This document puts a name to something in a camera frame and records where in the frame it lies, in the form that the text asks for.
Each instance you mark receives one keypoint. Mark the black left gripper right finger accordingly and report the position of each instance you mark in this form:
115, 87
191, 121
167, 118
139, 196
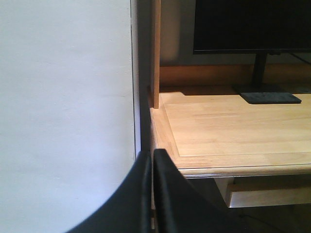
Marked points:
180, 208

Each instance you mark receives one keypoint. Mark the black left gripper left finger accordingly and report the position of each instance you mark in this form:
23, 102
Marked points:
128, 210

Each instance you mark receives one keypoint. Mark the light wooden desk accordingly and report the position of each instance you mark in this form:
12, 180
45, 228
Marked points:
258, 154

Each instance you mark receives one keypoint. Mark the black computer monitor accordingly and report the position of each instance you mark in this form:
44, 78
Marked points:
259, 27

